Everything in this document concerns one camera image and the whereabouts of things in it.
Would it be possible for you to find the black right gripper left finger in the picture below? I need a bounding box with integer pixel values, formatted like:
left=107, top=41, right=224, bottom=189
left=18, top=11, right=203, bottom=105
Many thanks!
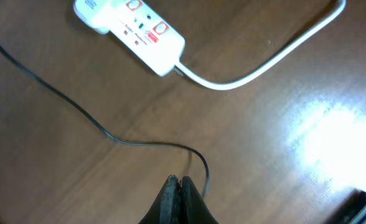
left=139, top=175, right=180, bottom=224

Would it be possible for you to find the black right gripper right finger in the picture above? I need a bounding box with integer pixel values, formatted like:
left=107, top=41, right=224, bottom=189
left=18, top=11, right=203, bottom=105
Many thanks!
left=179, top=176, right=218, bottom=224

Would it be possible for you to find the black charger cable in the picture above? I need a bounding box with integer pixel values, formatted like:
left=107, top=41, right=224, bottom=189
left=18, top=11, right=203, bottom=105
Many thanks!
left=0, top=17, right=210, bottom=200

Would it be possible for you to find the white charger plug adapter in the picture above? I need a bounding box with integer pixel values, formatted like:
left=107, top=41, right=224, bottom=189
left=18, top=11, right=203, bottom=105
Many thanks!
left=73, top=0, right=112, bottom=35

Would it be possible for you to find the white power strip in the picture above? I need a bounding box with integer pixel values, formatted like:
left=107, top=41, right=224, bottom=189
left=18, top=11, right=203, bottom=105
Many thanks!
left=110, top=0, right=185, bottom=77

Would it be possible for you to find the white power strip cord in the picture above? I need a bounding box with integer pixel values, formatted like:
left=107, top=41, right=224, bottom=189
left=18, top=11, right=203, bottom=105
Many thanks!
left=174, top=0, right=347, bottom=91

